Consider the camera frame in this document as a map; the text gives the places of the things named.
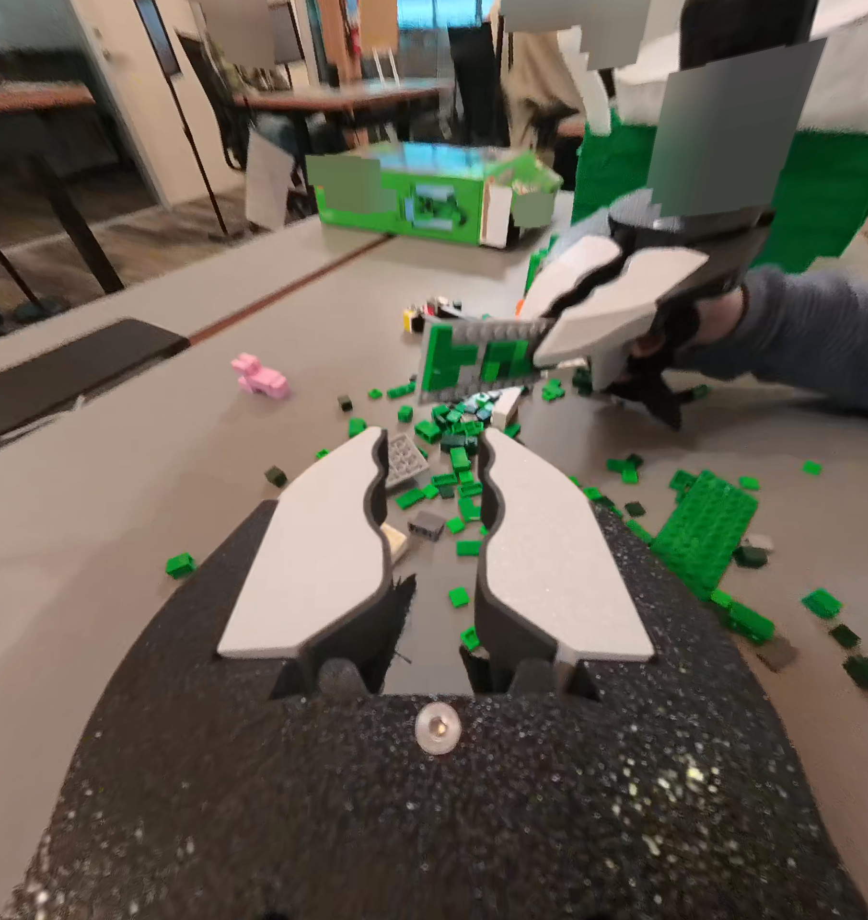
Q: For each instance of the green plastic bin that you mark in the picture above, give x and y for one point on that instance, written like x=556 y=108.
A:
x=822 y=208

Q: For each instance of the plain grey brick plate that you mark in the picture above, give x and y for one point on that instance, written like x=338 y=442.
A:
x=405 y=463

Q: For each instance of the black floor stand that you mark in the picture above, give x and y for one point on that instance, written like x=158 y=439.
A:
x=189 y=129

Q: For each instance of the grey brick plate green tiles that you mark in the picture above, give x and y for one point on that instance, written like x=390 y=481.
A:
x=448 y=359

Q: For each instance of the pile of loose green bricks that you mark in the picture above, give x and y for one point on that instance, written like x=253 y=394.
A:
x=462 y=460

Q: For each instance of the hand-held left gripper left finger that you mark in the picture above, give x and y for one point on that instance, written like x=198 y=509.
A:
x=311 y=560

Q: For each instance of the tan board stand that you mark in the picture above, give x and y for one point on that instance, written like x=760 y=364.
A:
x=380 y=29

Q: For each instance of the white hanging sheet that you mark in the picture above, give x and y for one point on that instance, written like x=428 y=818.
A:
x=268 y=183

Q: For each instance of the grey desk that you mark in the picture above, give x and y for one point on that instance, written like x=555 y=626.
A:
x=153 y=467

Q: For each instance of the pink brick pig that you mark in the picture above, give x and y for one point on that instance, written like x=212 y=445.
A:
x=261 y=377

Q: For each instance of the person's right hand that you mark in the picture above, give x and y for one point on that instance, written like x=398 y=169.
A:
x=721 y=320

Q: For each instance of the black desk mat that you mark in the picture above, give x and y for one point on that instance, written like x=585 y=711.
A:
x=67 y=374

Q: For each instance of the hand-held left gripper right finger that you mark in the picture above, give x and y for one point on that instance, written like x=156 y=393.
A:
x=563 y=568

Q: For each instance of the person's right forearm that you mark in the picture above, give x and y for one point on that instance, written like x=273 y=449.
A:
x=822 y=338

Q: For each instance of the green brick set box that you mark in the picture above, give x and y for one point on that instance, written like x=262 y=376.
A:
x=477 y=215

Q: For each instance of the black brick assembly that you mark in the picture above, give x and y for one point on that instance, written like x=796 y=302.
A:
x=441 y=313

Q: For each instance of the wooden desk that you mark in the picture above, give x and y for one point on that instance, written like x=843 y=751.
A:
x=333 y=97
x=31 y=97

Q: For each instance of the large green baseplate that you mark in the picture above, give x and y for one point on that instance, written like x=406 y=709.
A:
x=700 y=532

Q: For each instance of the light grey brick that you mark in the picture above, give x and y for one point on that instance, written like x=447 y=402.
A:
x=759 y=544

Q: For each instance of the white brick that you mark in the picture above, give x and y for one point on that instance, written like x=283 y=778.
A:
x=394 y=543

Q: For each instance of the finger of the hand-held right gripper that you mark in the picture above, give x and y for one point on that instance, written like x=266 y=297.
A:
x=570 y=266
x=621 y=309

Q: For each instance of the white paper bag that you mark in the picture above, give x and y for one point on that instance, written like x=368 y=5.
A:
x=631 y=97

